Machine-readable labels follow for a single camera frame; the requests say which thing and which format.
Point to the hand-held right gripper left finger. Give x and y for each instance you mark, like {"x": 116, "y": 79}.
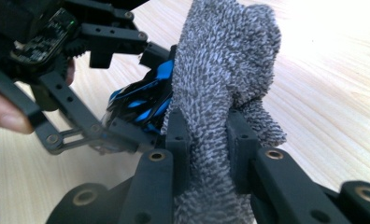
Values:
{"x": 178, "y": 146}

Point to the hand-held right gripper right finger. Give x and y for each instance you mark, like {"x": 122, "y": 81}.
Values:
{"x": 242, "y": 149}

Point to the blue toy car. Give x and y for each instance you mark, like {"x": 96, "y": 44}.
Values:
{"x": 139, "y": 99}

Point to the grey cloth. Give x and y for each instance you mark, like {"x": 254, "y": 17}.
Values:
{"x": 217, "y": 77}

